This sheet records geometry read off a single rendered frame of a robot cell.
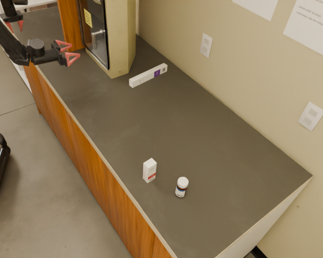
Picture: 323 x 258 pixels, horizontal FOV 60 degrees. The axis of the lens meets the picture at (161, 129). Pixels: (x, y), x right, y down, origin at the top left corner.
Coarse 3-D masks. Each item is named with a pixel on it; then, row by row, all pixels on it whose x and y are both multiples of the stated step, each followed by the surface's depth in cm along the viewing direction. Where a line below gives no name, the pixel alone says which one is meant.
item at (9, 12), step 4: (4, 8) 143; (8, 8) 143; (12, 8) 144; (4, 12) 146; (8, 12) 144; (12, 12) 145; (16, 12) 150; (20, 12) 150; (0, 16) 148; (4, 16) 146; (8, 16) 146; (12, 16) 146; (16, 16) 147; (20, 16) 149; (4, 20) 145
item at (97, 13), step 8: (80, 0) 145; (88, 0) 138; (96, 0) 130; (80, 8) 150; (88, 8) 141; (96, 8) 134; (104, 8) 128; (80, 16) 154; (96, 16) 137; (104, 16) 131; (96, 24) 141; (104, 24) 134; (88, 32) 154; (104, 32) 137; (88, 40) 159; (96, 40) 149; (104, 40) 141; (88, 48) 164; (104, 48) 145; (96, 56) 158; (104, 56) 149; (104, 64) 154
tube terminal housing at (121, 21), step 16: (112, 0) 127; (128, 0) 134; (112, 16) 133; (128, 16) 140; (112, 32) 138; (128, 32) 145; (112, 48) 144; (128, 48) 151; (112, 64) 151; (128, 64) 158
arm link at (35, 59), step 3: (30, 54) 124; (30, 57) 125; (33, 57) 124; (36, 57) 125; (39, 57) 126; (42, 57) 127; (33, 60) 126; (36, 60) 126; (39, 60) 127; (42, 60) 127; (45, 60) 128; (33, 63) 128; (36, 63) 127; (39, 63) 128; (42, 63) 129
